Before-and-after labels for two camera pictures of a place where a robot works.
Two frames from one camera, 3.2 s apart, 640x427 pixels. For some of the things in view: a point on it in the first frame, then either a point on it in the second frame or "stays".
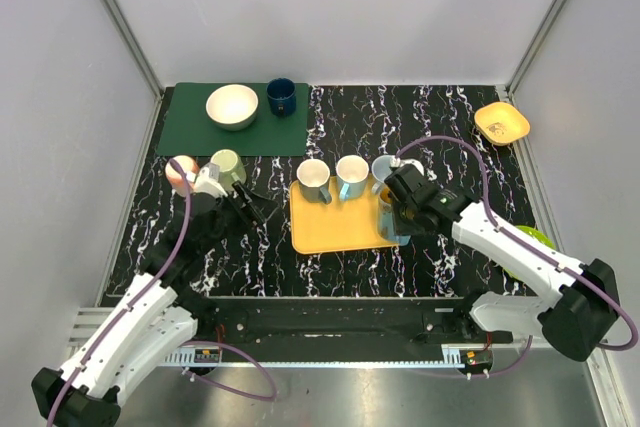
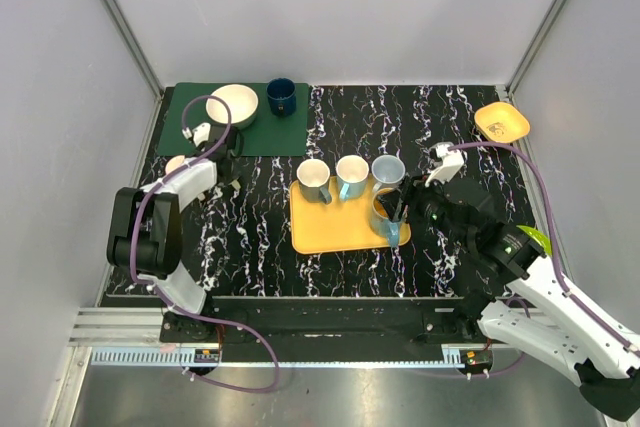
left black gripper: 245,203 → 223,167
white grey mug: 313,177 stays
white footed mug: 381,168 stays
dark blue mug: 281,93 stays
